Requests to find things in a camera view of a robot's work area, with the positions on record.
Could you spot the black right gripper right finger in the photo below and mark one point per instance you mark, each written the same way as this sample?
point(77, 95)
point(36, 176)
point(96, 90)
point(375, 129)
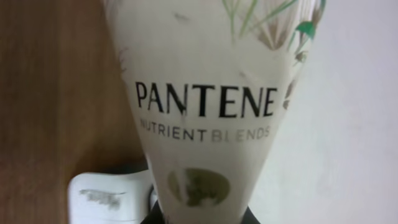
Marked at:
point(249, 218)

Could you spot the white barcode scanner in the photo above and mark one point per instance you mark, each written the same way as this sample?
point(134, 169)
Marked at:
point(98, 198)

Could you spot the white shampoo tube gold cap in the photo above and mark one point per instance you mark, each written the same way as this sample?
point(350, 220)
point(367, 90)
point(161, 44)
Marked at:
point(209, 82)

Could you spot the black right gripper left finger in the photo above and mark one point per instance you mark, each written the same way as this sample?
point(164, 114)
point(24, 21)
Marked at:
point(155, 216)

